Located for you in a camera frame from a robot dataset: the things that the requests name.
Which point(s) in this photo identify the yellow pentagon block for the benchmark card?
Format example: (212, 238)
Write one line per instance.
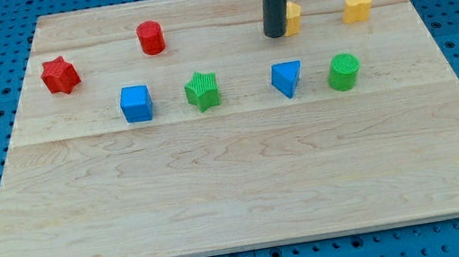
(293, 15)

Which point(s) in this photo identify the green star block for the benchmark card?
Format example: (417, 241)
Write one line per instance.
(202, 91)

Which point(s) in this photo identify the blue triangle block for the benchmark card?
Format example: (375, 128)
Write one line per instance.
(285, 77)

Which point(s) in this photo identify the red cylinder block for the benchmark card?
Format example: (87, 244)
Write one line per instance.
(150, 37)

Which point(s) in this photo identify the red star block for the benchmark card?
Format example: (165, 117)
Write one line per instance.
(59, 76)

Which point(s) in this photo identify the green cylinder block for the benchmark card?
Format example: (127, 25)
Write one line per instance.
(344, 68)

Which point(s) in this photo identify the wooden board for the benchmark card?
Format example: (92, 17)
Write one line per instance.
(260, 169)

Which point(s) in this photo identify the yellow heart block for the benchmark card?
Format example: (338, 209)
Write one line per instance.
(356, 11)

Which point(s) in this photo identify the blue cube block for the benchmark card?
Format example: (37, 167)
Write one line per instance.
(136, 104)

